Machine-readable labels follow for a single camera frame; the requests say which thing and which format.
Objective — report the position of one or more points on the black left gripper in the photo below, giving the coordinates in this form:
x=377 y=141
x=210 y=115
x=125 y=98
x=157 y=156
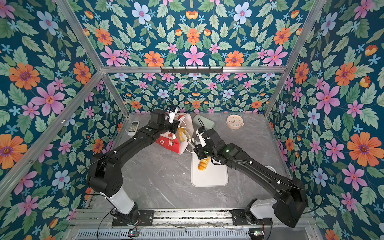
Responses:
x=174 y=125

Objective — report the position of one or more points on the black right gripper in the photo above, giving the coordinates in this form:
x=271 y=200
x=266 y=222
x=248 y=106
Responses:
x=199 y=153

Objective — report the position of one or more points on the white red paper bag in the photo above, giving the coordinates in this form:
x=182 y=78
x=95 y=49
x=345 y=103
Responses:
x=171 y=141

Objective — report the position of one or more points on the long twisted fake bread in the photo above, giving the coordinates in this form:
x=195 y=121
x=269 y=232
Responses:
x=203 y=163

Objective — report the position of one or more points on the round fake bagel bread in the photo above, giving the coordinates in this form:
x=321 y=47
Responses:
x=182 y=135

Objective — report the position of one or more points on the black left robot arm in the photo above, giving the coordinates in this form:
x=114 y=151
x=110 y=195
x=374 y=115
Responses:
x=108 y=173

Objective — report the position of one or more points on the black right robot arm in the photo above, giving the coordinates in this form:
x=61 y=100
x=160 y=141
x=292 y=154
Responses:
x=288 y=196

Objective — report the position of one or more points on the white remote control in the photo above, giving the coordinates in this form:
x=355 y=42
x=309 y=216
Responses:
x=133 y=128

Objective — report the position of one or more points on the white plastic tray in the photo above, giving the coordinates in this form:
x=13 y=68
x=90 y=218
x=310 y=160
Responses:
x=210 y=175

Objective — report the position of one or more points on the beige round alarm clock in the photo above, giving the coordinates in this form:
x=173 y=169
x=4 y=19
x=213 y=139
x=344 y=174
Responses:
x=235 y=122

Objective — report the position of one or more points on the white round alarm clock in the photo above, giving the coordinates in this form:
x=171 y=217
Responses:
x=271 y=168

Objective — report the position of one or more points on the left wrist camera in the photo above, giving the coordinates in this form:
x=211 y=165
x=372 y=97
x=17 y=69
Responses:
x=172 y=113

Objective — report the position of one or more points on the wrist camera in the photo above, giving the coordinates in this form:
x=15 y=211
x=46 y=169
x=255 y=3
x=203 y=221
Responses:
x=172 y=113
x=199 y=133

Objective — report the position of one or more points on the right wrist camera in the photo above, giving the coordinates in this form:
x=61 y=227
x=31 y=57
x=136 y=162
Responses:
x=199 y=133

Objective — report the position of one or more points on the black hook rail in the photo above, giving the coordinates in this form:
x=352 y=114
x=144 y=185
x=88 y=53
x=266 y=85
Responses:
x=191 y=70

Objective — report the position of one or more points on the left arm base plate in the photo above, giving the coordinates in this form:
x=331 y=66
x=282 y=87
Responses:
x=140 y=218

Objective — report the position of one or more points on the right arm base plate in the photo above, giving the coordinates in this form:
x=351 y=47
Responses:
x=241 y=217

